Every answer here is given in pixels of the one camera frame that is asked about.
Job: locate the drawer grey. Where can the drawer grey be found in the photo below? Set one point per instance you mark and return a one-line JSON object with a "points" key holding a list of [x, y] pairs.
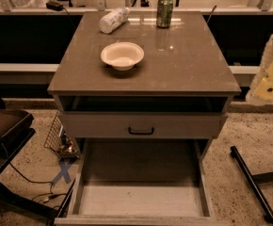
{"points": [[135, 182]]}

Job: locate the grey drawer cabinet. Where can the grey drawer cabinet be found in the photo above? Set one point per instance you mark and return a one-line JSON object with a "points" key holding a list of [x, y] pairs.
{"points": [[183, 69]]}

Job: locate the white paper bowl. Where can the white paper bowl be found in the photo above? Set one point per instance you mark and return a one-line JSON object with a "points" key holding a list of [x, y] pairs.
{"points": [[122, 56]]}

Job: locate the white plastic bottle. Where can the white plastic bottle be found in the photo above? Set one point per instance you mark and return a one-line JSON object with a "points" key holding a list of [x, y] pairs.
{"points": [[113, 20]]}

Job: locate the blue tape cross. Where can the blue tape cross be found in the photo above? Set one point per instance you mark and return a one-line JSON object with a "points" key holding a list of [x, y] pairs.
{"points": [[64, 171]]}

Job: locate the green soda can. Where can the green soda can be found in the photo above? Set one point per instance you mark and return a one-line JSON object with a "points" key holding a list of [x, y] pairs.
{"points": [[164, 13]]}

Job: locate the black metal stand leg left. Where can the black metal stand leg left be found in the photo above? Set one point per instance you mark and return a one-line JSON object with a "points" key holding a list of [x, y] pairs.
{"points": [[62, 209]]}

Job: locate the black metal stand leg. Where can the black metal stand leg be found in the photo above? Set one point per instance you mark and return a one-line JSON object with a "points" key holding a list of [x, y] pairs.
{"points": [[255, 180], [62, 209]]}

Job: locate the black power adapter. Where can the black power adapter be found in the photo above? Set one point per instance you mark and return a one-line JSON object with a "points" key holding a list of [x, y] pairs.
{"points": [[54, 6]]}

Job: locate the brown chair seat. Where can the brown chair seat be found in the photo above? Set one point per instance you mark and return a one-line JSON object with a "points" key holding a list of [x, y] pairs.
{"points": [[12, 123]]}

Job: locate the black metal stand leg right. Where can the black metal stand leg right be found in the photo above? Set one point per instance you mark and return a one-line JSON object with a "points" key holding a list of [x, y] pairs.
{"points": [[255, 180]]}

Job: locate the top drawer with black handle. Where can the top drawer with black handle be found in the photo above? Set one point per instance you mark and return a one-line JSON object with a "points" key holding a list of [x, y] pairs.
{"points": [[142, 125]]}

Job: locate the wire mesh basket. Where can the wire mesh basket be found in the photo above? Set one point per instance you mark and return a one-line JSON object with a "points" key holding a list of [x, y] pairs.
{"points": [[59, 142]]}

